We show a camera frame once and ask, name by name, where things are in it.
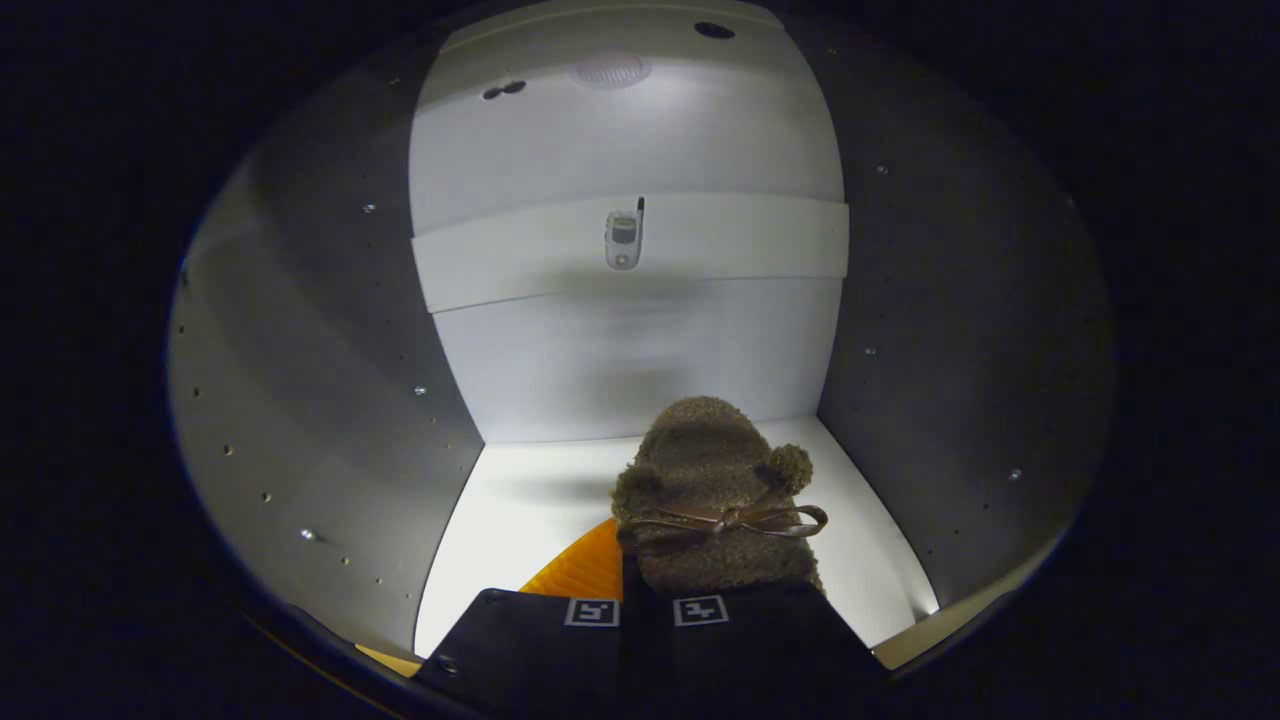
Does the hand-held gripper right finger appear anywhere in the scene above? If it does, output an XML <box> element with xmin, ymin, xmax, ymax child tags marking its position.
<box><xmin>640</xmin><ymin>583</ymin><xmax>891</xmax><ymax>706</ymax></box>

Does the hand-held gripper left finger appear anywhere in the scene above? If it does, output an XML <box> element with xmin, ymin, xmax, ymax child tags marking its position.
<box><xmin>415</xmin><ymin>518</ymin><xmax>626</xmax><ymax>701</ymax></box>

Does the brown fuzzy shoe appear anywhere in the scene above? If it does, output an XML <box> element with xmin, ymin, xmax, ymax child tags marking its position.
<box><xmin>612</xmin><ymin>396</ymin><xmax>829</xmax><ymax>596</ymax></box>

